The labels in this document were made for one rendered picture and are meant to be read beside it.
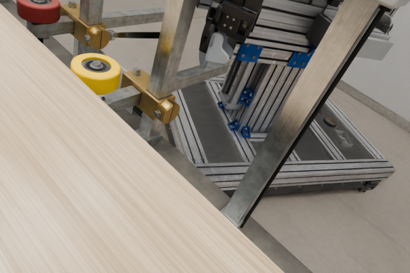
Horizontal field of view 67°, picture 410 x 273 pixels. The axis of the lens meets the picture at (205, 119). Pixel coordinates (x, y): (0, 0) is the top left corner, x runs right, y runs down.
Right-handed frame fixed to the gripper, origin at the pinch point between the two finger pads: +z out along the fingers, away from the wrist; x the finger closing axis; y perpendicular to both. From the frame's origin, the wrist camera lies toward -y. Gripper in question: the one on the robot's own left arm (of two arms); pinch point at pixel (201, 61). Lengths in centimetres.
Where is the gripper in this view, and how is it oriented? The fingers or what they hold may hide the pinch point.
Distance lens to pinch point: 64.8
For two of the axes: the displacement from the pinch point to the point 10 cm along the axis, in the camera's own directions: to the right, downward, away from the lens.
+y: 9.0, 4.3, -1.0
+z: -2.9, 7.5, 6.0
